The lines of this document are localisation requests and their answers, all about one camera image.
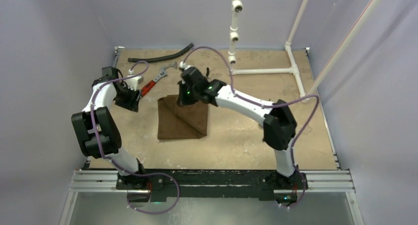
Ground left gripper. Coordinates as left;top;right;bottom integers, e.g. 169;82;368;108
113;84;141;113

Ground brown cloth napkin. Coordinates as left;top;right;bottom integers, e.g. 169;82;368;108
157;95;209;140

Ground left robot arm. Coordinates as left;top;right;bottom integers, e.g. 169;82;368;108
71;67;147;190

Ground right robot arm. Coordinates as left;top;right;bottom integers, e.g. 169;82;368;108
177;64;297;189

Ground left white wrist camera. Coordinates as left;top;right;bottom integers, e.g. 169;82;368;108
124;70;143;91

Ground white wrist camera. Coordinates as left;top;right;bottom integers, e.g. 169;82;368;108
178;61;192;75
124;70;143;91

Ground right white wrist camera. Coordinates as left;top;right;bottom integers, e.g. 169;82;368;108
178;61;192;75

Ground red handled adjustable wrench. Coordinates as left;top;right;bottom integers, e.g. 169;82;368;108
140;62;177;97

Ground black rubber hose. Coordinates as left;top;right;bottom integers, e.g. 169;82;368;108
127;43;195;64

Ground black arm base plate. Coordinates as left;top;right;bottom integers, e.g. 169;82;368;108
116;168;309;202

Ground white PVC pipe frame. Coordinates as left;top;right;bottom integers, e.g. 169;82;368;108
226;0;391;104

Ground aluminium frame rail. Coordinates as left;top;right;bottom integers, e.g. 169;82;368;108
61;49;362;225

